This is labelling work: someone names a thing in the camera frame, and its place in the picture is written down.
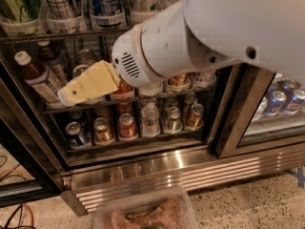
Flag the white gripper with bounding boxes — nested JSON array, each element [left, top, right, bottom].
[[57, 60, 121, 107]]

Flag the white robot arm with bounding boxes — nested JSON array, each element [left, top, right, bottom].
[[57, 0, 305, 106]]

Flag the red coca-cola can rear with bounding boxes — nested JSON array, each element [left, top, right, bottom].
[[106, 47, 112, 63]]

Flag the red coca-cola can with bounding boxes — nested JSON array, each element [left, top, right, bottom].
[[113, 80, 132, 94], [106, 47, 112, 63]]

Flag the green white soda can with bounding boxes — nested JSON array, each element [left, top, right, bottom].
[[72, 64, 89, 77]]

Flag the rear silver soda can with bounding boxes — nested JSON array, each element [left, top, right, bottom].
[[76, 49, 97, 66]]

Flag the red coca-cola can front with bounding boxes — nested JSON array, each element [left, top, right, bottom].
[[113, 80, 132, 94]]

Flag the red can bottom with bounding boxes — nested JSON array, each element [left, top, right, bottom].
[[119, 114, 137, 138]]

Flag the bronze can bottom left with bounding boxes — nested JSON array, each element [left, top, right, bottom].
[[93, 117, 113, 142]]

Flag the blue pepsi can bottom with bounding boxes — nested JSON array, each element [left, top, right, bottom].
[[65, 122, 90, 149]]

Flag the bottom shelf water bottle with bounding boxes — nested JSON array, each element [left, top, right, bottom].
[[141, 102, 160, 137]]

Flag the gold can front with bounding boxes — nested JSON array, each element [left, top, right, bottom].
[[168, 73, 187, 87]]

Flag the gold can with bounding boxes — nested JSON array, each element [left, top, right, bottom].
[[186, 103, 204, 128], [168, 73, 187, 87]]

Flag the silver green can bottom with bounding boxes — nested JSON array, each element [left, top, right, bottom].
[[164, 107, 182, 134]]

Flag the gold can bottom right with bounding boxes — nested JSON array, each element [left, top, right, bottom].
[[186, 103, 204, 128]]

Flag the stainless steel fridge base grille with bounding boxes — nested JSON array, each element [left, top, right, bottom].
[[61, 141, 305, 216]]

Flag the left open fridge door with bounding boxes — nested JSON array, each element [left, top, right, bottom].
[[0, 65, 63, 208]]

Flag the right glass fridge door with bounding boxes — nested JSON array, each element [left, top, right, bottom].
[[215, 66, 305, 157]]

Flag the pepsi can behind glass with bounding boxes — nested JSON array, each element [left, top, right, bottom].
[[282, 89, 305, 115], [264, 91, 287, 116]]

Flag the rear left tea bottle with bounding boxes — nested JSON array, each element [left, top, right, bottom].
[[38, 41, 69, 84]]

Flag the front left tea bottle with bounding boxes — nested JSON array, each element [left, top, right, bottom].
[[14, 51, 63, 103]]

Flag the clear plastic food container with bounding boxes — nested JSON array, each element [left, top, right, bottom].
[[93, 186, 199, 229]]

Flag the top wire shelf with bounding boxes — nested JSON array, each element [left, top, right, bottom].
[[0, 27, 130, 45]]

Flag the wire shelf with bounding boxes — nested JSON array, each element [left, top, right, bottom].
[[0, 27, 130, 45], [44, 83, 214, 115]]

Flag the middle wire shelf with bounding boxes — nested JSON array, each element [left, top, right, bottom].
[[44, 83, 214, 115]]

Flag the orange and black cables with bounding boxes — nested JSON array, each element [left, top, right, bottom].
[[0, 202, 36, 229]]

